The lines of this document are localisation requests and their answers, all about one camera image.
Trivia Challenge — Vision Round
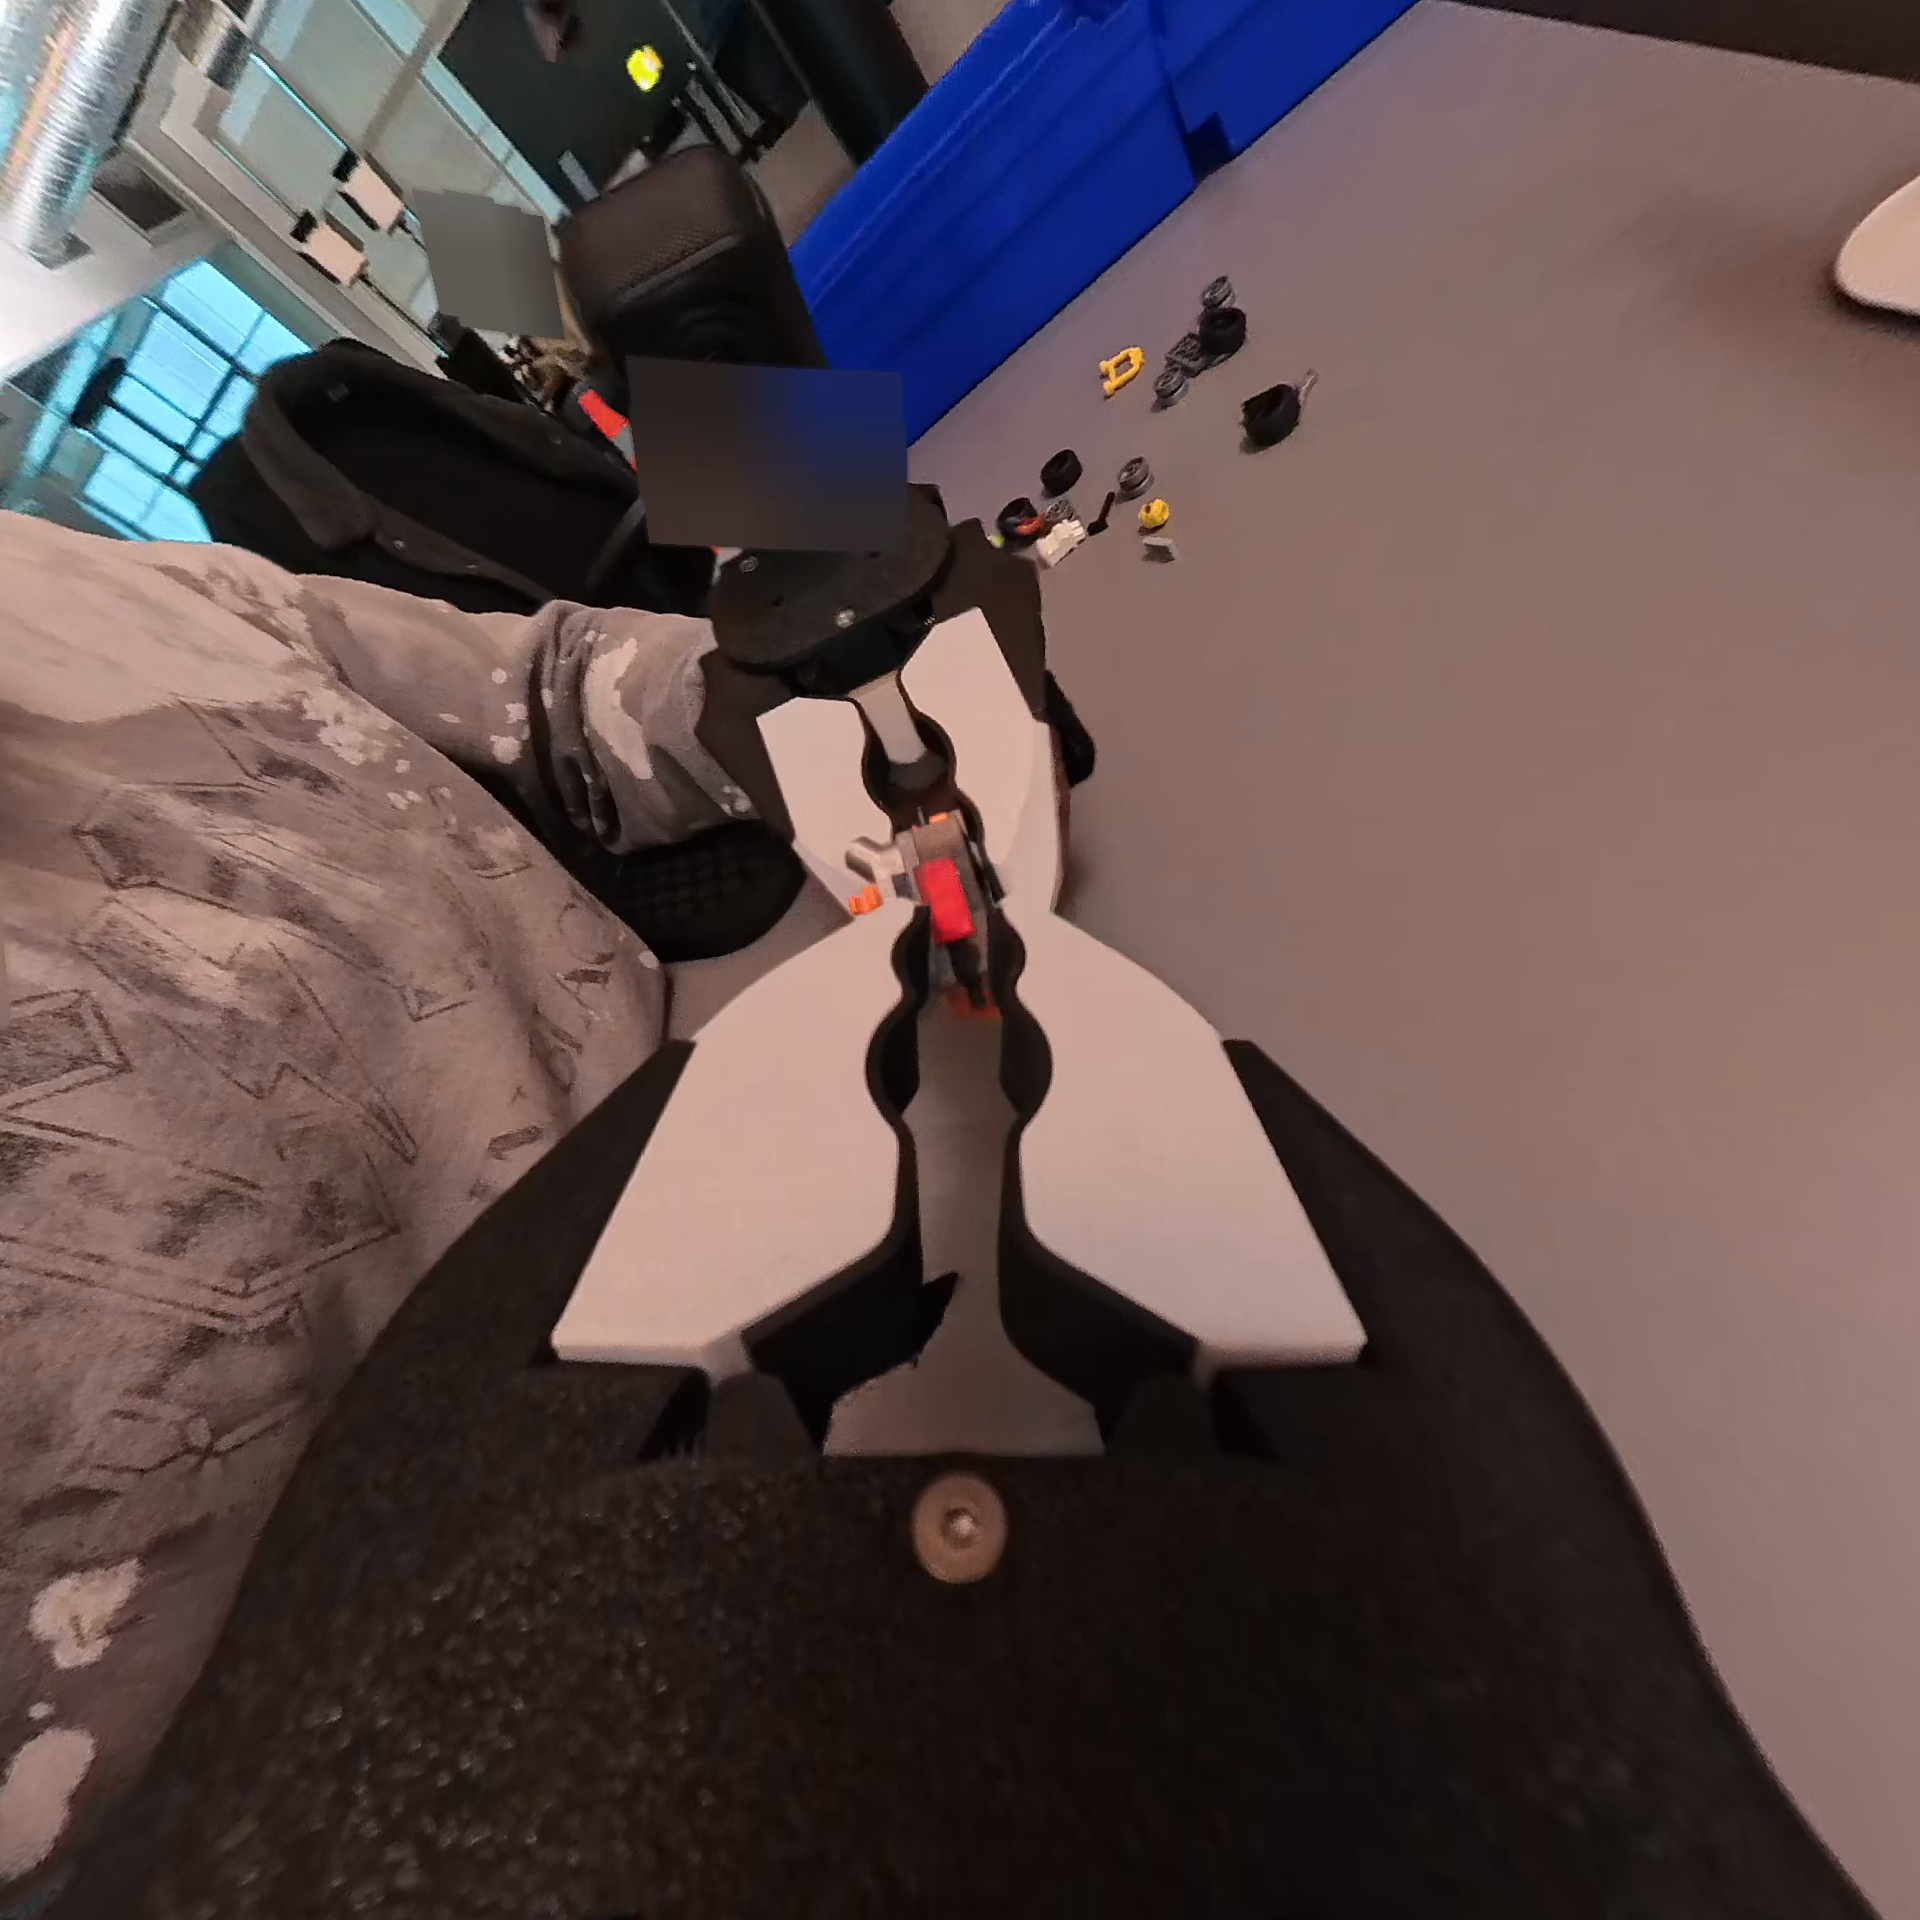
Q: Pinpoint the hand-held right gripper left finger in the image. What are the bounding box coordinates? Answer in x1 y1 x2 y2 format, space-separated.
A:
554 893 939 1404

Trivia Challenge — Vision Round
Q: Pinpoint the black textured pad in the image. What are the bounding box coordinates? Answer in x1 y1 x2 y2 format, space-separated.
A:
618 826 812 966

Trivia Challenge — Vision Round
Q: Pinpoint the white book stand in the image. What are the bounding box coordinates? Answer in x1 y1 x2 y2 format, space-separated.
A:
1833 167 1920 317

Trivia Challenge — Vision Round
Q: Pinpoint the black office chair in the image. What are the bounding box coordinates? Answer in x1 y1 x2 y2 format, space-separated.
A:
195 335 646 617

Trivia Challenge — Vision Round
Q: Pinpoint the orange white lego car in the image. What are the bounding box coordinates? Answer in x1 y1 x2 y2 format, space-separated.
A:
844 805 1005 1029

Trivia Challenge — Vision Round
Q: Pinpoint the person's left forearm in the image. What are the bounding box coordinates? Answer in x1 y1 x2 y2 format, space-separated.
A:
449 595 785 854

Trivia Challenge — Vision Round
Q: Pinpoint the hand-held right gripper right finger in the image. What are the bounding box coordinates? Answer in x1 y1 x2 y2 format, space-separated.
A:
988 902 1371 1407

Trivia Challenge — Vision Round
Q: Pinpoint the black monitor screen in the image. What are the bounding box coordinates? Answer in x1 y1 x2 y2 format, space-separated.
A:
437 0 752 182

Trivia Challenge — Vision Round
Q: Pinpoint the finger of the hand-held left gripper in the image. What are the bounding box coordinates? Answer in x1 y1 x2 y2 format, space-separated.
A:
752 692 930 916
901 599 1078 927

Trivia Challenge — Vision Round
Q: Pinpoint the blue storage bin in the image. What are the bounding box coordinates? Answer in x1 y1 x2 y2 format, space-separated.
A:
785 0 1418 448

